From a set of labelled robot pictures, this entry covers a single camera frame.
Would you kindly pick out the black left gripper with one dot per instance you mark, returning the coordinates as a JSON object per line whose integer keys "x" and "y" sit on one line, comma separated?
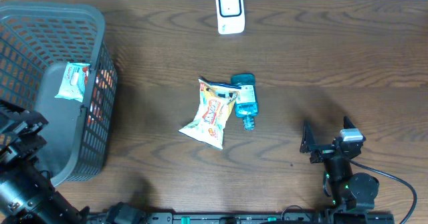
{"x": 14, "y": 122}

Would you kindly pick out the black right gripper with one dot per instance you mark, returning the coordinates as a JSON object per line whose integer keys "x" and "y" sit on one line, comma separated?
{"x": 307, "y": 146}

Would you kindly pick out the light green wipes packet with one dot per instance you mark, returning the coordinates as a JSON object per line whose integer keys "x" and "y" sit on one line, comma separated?
{"x": 73, "y": 85}

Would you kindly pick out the teal mouthwash bottle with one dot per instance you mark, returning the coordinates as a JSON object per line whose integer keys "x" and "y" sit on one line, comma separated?
{"x": 246, "y": 106}

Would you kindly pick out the yellow snack bag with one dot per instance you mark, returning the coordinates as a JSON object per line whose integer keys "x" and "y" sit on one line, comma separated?
{"x": 216, "y": 102}

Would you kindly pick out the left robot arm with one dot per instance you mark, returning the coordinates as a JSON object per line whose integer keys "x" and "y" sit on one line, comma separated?
{"x": 27, "y": 194}

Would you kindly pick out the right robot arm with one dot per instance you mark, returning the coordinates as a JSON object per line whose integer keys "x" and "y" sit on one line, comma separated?
{"x": 353, "y": 194}

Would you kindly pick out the white barcode scanner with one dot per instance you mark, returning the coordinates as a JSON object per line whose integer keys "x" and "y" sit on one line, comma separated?
{"x": 230, "y": 16}

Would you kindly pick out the grey plastic mesh basket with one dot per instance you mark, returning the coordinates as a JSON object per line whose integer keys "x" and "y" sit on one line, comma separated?
{"x": 37, "y": 42}

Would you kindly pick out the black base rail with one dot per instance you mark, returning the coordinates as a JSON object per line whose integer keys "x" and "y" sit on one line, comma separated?
{"x": 123, "y": 213}

